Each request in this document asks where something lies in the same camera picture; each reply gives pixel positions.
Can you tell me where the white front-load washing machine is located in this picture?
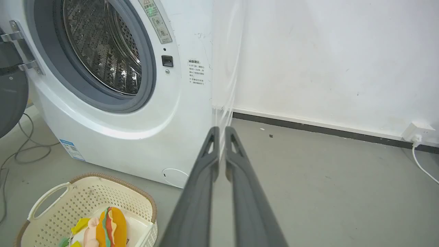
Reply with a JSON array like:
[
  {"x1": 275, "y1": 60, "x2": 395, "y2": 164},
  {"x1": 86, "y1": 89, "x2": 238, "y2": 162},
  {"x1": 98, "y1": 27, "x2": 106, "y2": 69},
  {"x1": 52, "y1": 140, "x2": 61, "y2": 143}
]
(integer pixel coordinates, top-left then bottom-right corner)
[{"x1": 0, "y1": 0, "x2": 245, "y2": 189}]

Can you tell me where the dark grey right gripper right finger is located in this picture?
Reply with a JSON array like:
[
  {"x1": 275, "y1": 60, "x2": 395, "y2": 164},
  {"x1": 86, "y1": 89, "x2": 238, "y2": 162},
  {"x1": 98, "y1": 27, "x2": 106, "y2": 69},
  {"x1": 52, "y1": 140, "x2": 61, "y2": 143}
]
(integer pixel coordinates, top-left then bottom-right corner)
[{"x1": 225, "y1": 126, "x2": 288, "y2": 247}]

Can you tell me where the white power cable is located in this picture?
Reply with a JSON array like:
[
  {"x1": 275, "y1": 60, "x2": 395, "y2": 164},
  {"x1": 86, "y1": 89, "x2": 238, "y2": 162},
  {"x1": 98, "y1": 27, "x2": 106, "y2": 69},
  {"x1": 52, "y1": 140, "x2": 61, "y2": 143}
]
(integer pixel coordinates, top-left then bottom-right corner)
[{"x1": 412, "y1": 136, "x2": 439, "y2": 185}]

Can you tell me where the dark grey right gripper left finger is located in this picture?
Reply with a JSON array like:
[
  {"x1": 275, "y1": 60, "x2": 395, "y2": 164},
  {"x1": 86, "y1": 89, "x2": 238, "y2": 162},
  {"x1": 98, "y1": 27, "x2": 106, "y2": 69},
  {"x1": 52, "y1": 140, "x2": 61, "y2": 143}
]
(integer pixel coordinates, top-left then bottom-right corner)
[{"x1": 160, "y1": 126, "x2": 220, "y2": 247}]

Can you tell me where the dark washing machine door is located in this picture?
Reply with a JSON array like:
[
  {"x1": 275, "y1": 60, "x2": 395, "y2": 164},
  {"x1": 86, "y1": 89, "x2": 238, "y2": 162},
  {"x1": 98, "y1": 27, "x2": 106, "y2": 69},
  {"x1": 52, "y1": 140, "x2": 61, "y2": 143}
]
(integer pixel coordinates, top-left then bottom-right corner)
[{"x1": 0, "y1": 27, "x2": 29, "y2": 139}]

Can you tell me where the white wall power socket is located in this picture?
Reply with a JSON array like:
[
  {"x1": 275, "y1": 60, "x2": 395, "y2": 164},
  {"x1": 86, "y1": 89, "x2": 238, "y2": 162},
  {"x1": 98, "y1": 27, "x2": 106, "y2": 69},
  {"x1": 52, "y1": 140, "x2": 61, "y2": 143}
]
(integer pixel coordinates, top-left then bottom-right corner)
[{"x1": 402, "y1": 121, "x2": 437, "y2": 143}]

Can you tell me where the colourful plush toy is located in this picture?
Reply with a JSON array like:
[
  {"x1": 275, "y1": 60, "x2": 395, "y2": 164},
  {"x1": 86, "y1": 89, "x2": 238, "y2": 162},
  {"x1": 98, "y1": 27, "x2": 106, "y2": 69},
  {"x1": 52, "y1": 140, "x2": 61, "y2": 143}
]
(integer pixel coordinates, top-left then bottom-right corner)
[{"x1": 83, "y1": 207, "x2": 127, "y2": 247}]

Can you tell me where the grey floor cable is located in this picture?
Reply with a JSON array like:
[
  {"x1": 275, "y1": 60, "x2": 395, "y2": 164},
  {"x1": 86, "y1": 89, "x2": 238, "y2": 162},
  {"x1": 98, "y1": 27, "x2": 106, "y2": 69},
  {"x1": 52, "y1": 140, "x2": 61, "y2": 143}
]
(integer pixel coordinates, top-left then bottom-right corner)
[{"x1": 0, "y1": 113, "x2": 61, "y2": 225}]

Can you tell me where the yellow green plush toy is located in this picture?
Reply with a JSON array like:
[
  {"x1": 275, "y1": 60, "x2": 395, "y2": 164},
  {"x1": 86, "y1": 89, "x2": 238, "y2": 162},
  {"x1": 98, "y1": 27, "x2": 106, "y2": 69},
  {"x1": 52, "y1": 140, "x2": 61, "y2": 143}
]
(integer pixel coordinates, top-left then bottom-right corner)
[{"x1": 58, "y1": 217, "x2": 91, "y2": 247}]

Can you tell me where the cream perforated laundry basket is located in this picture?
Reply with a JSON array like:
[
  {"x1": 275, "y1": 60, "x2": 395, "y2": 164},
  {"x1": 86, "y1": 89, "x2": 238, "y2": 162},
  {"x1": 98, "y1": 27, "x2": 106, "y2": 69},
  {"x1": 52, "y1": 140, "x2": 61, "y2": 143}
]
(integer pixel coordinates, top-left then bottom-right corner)
[{"x1": 14, "y1": 173, "x2": 158, "y2": 247}]

